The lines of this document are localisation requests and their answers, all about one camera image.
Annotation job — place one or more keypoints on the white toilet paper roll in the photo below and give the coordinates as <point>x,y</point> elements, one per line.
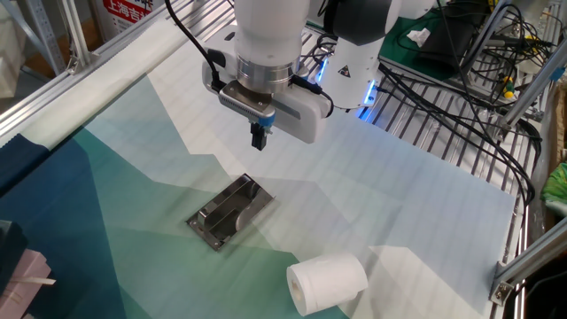
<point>328,283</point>

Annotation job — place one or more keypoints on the green plastic bag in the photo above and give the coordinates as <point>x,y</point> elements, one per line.
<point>556,190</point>

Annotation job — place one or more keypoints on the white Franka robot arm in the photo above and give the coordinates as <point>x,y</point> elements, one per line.
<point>270,26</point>

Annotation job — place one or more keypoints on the pale paper strip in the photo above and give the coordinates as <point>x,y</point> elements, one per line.
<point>40,281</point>

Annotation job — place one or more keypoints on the crumpled white tissue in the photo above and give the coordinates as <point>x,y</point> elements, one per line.
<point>418,37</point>

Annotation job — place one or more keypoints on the grey perforated steel angle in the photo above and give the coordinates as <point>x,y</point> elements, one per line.
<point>44,31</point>

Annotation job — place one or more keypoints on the shiny metal toilet paper holder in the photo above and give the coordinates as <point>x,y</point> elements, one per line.
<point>226,212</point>

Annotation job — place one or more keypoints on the blue green white tablecloth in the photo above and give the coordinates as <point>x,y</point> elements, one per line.
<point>398,212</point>

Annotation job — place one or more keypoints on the pink box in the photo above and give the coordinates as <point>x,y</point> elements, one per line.
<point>22,288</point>

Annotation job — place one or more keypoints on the red white printed sign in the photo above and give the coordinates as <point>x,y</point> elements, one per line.
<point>128,13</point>

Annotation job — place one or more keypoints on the brown cardboard box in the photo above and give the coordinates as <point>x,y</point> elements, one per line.
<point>560,128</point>

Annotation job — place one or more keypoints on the black box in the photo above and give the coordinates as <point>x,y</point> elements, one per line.
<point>447,40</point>

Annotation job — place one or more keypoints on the long aluminium frame rail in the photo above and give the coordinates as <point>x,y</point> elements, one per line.
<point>44,99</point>

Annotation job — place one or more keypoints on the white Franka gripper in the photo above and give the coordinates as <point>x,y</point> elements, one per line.
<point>310,124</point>

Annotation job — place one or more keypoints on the aluminium frame post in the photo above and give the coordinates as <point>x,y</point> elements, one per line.
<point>73,26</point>
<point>489,33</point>
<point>531,257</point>
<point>536,82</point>

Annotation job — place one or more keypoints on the yellow green screwdriver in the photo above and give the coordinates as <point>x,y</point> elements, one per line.
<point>508,86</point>

